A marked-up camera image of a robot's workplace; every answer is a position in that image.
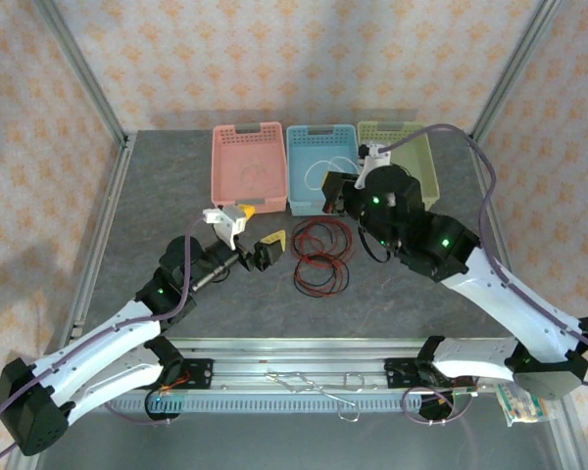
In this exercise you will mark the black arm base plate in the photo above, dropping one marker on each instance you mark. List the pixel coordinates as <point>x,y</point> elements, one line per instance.
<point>201,374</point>
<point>394,372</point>

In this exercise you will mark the green plastic basket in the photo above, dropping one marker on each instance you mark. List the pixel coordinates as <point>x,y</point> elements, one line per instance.
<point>421,161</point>

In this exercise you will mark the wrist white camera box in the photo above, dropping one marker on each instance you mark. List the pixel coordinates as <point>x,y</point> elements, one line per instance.
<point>225,220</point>
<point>372,159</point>

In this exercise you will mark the aluminium frame post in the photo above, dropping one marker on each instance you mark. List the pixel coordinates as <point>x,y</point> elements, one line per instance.
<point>514,68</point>
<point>84,68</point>

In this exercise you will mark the small packet at rail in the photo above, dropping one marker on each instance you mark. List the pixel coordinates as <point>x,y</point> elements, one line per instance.
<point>524,408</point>

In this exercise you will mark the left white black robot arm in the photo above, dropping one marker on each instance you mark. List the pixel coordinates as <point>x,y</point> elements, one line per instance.
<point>103,333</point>

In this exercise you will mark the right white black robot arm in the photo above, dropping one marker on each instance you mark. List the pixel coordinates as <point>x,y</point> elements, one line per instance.
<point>509,313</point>

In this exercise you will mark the aluminium side rail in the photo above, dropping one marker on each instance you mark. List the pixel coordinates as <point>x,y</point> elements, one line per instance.
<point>109,210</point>
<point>504,240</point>

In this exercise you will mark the aluminium mounting rail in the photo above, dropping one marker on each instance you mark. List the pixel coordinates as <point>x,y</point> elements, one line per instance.
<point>294,352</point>

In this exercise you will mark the pink plastic basket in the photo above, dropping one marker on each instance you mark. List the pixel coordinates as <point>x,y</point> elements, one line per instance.
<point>235,166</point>

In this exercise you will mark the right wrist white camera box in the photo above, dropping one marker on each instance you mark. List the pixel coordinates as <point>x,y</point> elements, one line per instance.
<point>372,159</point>

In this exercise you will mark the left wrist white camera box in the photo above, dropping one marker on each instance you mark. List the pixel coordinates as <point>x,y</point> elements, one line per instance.
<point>225,220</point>

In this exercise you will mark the blue plastic basket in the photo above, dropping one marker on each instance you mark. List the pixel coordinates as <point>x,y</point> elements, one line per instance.
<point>299,147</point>

